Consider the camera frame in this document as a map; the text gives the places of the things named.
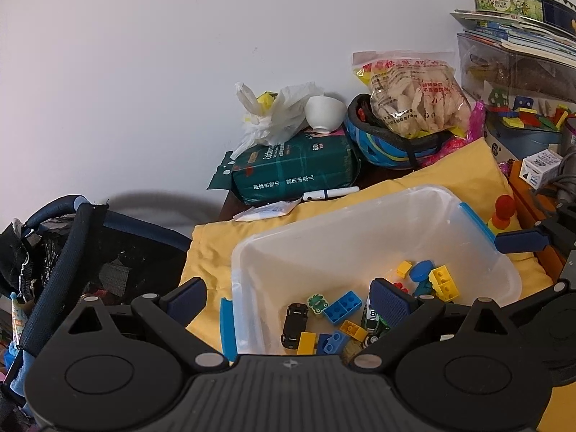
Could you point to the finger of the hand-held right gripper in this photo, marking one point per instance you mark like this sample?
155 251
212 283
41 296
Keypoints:
522 240
546 294

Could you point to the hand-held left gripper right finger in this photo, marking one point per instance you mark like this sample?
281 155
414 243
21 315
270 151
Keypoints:
391 303

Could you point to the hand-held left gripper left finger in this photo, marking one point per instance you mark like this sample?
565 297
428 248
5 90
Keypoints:
186 300

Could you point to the red long brick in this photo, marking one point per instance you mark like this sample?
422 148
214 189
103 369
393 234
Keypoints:
399 286

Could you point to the yellow studded brick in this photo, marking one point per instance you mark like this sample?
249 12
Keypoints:
353 329

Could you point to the blue studded brick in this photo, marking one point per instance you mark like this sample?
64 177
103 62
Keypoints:
342 307

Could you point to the yellow hollow brick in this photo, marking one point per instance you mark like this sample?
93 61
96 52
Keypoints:
444 282

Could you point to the tan wooden cube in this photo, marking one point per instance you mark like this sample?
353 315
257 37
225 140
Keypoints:
352 350

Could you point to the small light blue brick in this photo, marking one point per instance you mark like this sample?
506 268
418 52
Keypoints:
332 344

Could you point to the white plastic bin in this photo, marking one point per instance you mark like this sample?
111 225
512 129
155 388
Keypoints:
337 243

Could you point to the small yellow block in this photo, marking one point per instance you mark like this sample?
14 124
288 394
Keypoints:
307 343
403 269

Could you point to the black toy car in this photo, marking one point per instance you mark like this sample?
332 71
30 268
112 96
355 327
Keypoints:
294 321

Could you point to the white and green race car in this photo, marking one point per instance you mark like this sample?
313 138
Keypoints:
373 321

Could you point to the orange box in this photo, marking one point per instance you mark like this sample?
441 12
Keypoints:
526 198

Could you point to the blue round disc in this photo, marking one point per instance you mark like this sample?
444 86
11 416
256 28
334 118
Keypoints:
422 271

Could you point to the yellow cloth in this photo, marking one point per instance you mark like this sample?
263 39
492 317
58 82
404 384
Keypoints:
211 252

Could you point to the green frog toy piece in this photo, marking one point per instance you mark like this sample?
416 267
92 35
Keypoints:
318 303

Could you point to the small white carton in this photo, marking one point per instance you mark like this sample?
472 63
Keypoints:
540 166

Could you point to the colourful wooden block set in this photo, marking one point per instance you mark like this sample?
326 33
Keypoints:
522 130

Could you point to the grey cylinder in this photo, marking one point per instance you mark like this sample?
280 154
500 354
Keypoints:
569 137

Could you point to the dark blue stroller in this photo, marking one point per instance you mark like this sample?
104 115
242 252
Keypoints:
76 256

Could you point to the white tissue packet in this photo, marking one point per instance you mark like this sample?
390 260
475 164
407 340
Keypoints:
265 211

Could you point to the white marker pen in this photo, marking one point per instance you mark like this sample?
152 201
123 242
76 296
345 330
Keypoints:
330 194

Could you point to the pink wrapper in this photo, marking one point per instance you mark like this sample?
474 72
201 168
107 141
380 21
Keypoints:
476 121

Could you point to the blue striped helmet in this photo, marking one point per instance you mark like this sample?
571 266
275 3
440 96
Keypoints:
382 150

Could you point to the green wipes pack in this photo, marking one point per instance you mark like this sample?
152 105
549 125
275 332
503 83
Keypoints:
292 166

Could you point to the clear plastic storage box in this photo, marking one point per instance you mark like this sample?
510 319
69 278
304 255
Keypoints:
517 67

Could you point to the clear snack bag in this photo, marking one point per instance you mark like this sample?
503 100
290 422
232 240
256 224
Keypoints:
409 94

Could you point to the white bowl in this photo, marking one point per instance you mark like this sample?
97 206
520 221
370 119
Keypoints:
325 112

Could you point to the white plastic bag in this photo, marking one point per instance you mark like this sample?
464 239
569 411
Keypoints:
274 117

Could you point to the stack of books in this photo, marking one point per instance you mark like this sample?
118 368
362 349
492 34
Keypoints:
504 33

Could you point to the round cookie tin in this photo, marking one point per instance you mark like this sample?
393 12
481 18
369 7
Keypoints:
517 2

